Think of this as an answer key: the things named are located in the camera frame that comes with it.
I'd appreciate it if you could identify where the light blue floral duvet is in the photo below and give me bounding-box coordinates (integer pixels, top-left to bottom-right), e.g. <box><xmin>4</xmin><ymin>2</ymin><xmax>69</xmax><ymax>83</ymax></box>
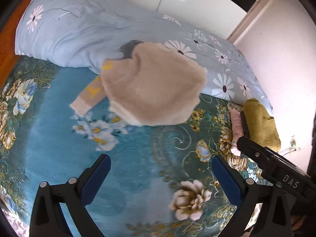
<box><xmin>14</xmin><ymin>0</ymin><xmax>274</xmax><ymax>117</ymax></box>

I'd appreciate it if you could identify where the teal floral blanket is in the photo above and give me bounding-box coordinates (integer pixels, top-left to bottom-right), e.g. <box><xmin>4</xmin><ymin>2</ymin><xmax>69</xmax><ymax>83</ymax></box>
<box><xmin>0</xmin><ymin>55</ymin><xmax>274</xmax><ymax>237</ymax></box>

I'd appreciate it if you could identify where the pink cloth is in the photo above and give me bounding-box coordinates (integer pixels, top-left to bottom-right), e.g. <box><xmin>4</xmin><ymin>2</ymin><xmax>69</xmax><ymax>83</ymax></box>
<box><xmin>228</xmin><ymin>102</ymin><xmax>248</xmax><ymax>157</ymax></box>

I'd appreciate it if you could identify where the beige fuzzy sweater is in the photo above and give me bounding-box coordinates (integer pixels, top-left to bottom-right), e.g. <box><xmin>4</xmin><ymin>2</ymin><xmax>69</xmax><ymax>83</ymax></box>
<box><xmin>70</xmin><ymin>40</ymin><xmax>207</xmax><ymax>126</ymax></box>

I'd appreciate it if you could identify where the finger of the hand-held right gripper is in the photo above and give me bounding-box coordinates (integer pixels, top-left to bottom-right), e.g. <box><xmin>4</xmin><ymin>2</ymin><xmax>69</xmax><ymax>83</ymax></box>
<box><xmin>237</xmin><ymin>111</ymin><xmax>272</xmax><ymax>176</ymax></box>

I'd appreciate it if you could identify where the wall socket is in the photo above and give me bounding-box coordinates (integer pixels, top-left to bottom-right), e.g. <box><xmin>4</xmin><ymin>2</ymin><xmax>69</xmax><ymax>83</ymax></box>
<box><xmin>281</xmin><ymin>136</ymin><xmax>302</xmax><ymax>153</ymax></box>

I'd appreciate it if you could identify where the mustard yellow towel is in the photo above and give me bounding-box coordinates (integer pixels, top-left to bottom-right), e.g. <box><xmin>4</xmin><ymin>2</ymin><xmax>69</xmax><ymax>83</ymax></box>
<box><xmin>243</xmin><ymin>98</ymin><xmax>282</xmax><ymax>152</ymax></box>

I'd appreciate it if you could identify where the grey garment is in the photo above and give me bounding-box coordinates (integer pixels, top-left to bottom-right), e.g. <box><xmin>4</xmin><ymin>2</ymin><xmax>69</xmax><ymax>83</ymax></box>
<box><xmin>118</xmin><ymin>40</ymin><xmax>142</xmax><ymax>60</ymax></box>

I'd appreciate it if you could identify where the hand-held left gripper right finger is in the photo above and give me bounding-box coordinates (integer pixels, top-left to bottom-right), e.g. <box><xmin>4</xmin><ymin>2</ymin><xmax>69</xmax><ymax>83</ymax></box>
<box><xmin>212</xmin><ymin>155</ymin><xmax>300</xmax><ymax>237</ymax></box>

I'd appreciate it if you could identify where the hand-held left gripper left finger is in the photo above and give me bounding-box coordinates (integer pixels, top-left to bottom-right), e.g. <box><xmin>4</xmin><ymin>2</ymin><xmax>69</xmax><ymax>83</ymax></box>
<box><xmin>29</xmin><ymin>154</ymin><xmax>111</xmax><ymax>237</ymax></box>

